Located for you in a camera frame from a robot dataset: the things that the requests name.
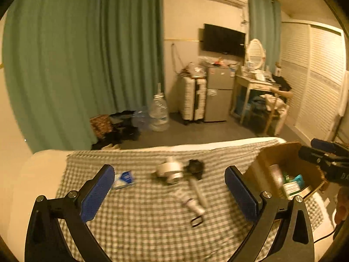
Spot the wall cable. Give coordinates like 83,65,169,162
171,43,186,74

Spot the brown patterned bag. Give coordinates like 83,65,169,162
90,115,113,140

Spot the dark clothes pile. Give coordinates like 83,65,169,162
91,110,141,150

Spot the brown cardboard box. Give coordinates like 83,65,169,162
241,141,329,201

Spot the white mattress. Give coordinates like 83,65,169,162
7,137,336,262

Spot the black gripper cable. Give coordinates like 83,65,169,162
313,228,337,244

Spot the white tape roll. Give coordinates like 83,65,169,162
155,157,184,184

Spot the black round object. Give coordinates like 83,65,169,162
185,159,205,181

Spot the white ribbed suitcase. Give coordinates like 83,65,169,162
178,75,208,122

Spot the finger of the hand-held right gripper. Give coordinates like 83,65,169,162
298,146,329,165
311,138,341,150

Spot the blue plastic water bottle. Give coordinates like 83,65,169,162
132,109,150,129

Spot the wooden chair with clothes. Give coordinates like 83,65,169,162
258,90,293,137

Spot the white vanity desk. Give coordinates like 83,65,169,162
230,72,281,126

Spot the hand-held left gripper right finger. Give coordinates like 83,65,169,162
224,165,317,262

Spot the white louvered wardrobe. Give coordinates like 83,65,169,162
281,20,347,142

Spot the person's right hand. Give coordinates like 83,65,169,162
334,189,349,224

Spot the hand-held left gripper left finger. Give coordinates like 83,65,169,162
25,164,115,262

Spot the large clear water jug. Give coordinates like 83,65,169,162
149,83,170,132

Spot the grey stick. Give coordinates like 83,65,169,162
191,179,209,207

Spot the black bag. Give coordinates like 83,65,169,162
273,75,292,91

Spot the wide green curtain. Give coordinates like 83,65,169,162
2,0,165,153

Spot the grey checkered blanket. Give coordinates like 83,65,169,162
56,141,325,262

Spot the black wall television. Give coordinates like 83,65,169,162
202,24,246,58

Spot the white tube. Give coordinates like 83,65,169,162
174,188,205,218

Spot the grey mini fridge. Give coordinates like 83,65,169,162
203,65,235,122

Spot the blue tissue pack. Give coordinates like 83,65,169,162
112,171,136,190

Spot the narrow green curtain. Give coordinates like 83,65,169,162
247,0,282,69

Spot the oval vanity mirror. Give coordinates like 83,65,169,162
245,39,266,71

